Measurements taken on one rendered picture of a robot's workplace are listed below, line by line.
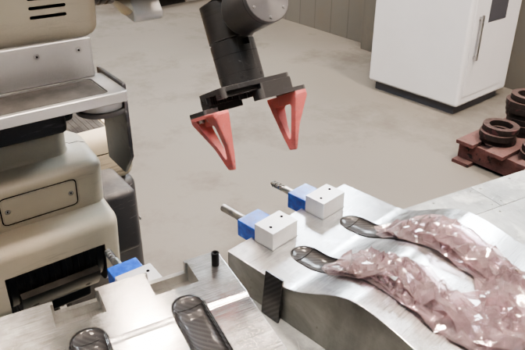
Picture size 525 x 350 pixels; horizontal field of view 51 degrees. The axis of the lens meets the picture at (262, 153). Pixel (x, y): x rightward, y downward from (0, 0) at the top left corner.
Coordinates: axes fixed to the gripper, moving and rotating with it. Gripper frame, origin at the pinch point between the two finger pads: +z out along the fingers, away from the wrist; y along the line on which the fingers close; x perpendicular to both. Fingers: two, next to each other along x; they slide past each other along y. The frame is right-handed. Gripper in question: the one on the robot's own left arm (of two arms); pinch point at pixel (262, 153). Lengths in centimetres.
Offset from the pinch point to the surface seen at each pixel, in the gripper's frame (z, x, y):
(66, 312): 10.8, 5.9, -27.0
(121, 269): 10.3, 14.1, -17.7
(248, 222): 9.6, 9.2, 0.2
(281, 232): 11.5, 3.7, 1.9
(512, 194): 21, 2, 50
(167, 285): 12.3, 4.8, -15.3
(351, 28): -53, 303, 310
